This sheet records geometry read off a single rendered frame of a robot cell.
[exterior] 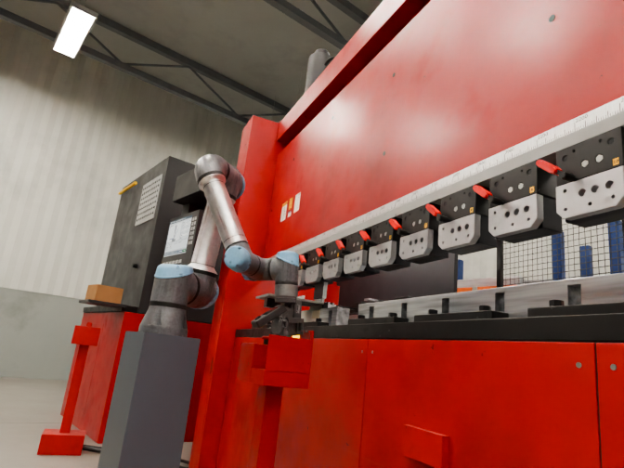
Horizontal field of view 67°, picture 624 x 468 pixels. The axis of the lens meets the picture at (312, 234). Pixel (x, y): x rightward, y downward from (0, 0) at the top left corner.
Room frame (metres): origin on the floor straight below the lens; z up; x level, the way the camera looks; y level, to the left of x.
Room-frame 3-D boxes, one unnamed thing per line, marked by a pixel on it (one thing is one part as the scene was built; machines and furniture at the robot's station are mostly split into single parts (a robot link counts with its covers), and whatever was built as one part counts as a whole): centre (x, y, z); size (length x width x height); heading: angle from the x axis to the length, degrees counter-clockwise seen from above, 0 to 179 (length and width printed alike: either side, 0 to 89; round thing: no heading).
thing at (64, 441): (3.33, 1.46, 0.41); 0.25 x 0.20 x 0.83; 113
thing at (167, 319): (1.53, 0.44, 0.82); 0.15 x 0.15 x 0.10
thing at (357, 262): (1.83, -0.21, 1.18); 0.15 x 0.09 x 0.17; 23
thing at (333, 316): (2.13, -0.09, 0.92); 0.39 x 0.06 x 0.10; 23
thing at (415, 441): (1.17, -0.31, 0.58); 0.15 x 0.02 x 0.07; 23
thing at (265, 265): (1.55, 0.17, 1.02); 0.11 x 0.11 x 0.08; 68
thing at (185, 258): (3.09, 0.83, 1.42); 0.45 x 0.12 x 0.36; 40
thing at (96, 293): (3.70, 1.56, 1.05); 0.30 x 0.28 x 0.14; 37
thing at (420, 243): (1.46, -0.36, 1.18); 0.15 x 0.09 x 0.17; 23
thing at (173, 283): (1.54, 0.43, 0.94); 0.13 x 0.12 x 0.14; 158
